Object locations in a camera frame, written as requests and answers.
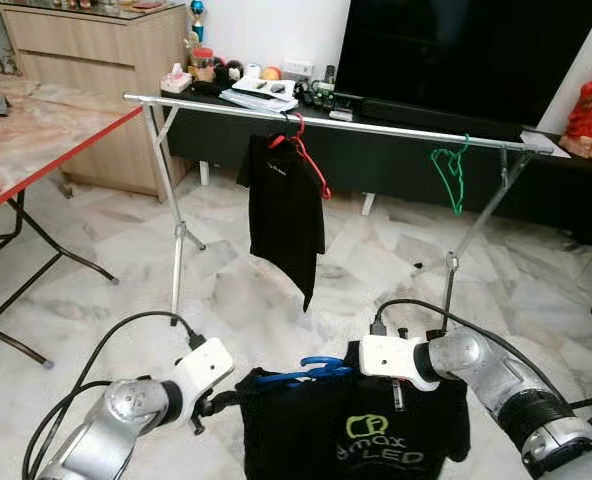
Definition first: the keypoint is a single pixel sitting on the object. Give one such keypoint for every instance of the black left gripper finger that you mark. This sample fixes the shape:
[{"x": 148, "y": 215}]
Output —
[{"x": 228, "y": 400}]

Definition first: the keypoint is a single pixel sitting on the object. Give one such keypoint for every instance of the blue plastic hanger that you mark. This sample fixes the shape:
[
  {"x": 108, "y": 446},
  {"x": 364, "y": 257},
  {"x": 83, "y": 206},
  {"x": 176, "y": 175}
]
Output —
[{"x": 321, "y": 364}]

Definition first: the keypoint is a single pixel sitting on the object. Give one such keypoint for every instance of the black shirt green logo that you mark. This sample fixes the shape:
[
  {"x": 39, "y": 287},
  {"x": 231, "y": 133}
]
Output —
[{"x": 306, "y": 430}]

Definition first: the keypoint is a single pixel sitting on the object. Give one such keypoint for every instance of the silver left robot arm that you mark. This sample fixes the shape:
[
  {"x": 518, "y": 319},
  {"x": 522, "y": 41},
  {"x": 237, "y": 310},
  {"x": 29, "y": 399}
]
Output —
[{"x": 116, "y": 420}]

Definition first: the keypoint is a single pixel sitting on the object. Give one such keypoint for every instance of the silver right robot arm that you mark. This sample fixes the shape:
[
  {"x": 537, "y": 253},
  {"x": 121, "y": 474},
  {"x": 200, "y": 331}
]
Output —
[{"x": 496, "y": 380}]

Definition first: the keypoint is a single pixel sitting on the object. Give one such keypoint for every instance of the green plastic hanger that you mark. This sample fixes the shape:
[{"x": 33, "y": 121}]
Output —
[{"x": 456, "y": 195}]

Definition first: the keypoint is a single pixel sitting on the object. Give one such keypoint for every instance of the red plastic hanger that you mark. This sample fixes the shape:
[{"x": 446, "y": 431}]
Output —
[{"x": 316, "y": 170}]

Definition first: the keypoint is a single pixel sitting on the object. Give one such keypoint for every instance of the black shirt red collar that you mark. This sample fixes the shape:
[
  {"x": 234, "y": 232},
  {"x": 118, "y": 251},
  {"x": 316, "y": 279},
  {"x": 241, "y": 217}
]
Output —
[{"x": 281, "y": 220}]

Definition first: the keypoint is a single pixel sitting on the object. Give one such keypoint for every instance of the black TV console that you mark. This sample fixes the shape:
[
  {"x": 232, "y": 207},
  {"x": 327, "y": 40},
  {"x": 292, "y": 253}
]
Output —
[{"x": 396, "y": 165}]

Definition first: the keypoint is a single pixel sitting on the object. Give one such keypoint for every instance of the silver metal clothes rack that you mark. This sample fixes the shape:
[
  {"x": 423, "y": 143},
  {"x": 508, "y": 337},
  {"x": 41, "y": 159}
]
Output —
[{"x": 376, "y": 128}]

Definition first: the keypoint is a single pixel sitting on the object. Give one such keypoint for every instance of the small white device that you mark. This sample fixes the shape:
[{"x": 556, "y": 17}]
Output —
[{"x": 341, "y": 115}]

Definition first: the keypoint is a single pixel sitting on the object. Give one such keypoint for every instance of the black soundbar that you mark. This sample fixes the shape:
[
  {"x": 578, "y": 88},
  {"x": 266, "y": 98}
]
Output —
[{"x": 426, "y": 113}]

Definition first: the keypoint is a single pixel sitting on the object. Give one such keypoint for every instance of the stack of papers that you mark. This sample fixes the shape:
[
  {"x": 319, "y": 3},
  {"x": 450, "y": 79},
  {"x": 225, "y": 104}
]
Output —
[{"x": 256, "y": 97}]

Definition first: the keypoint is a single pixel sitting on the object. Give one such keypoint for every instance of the white paper sheet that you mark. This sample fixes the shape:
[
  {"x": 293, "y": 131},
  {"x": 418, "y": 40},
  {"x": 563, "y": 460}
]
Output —
[{"x": 546, "y": 140}]

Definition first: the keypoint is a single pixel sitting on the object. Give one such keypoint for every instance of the orange round toy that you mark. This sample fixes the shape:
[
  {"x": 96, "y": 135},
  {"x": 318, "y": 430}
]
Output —
[{"x": 271, "y": 73}]

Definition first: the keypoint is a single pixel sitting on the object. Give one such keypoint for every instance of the blue white round toy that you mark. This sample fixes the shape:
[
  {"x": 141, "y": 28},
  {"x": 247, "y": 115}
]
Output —
[{"x": 253, "y": 70}]

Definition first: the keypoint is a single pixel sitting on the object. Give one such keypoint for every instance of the black plush toy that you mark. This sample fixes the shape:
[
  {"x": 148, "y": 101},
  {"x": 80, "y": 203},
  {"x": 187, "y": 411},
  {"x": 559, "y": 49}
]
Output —
[{"x": 234, "y": 72}]

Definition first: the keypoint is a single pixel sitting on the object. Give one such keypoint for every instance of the pink tissue box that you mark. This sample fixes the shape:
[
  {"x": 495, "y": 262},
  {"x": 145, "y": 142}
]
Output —
[{"x": 176, "y": 80}]

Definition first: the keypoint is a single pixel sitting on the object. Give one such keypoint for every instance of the black television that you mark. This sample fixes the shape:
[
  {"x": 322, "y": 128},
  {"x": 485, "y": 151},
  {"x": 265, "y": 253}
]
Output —
[{"x": 456, "y": 50}]

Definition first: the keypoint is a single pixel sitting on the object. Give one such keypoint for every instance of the red statue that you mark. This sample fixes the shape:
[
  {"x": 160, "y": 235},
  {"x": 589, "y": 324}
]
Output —
[{"x": 588, "y": 120}]

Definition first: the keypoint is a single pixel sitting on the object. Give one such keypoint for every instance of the jar with red lid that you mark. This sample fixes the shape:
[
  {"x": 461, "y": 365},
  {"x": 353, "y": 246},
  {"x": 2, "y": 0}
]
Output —
[{"x": 203, "y": 60}]

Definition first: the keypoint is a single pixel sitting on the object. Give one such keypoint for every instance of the light wooden cabinet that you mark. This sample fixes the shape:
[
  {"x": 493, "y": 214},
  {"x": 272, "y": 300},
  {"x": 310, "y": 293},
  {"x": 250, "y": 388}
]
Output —
[{"x": 96, "y": 60}]

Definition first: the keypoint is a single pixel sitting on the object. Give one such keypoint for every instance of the blue gold trophy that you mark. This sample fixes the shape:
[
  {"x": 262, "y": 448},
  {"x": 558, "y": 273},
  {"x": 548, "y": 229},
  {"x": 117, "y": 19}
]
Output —
[{"x": 198, "y": 10}]

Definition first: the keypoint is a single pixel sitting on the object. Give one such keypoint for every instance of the white wall socket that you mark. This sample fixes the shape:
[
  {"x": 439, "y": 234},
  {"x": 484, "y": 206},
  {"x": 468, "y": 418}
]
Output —
[{"x": 297, "y": 69}]

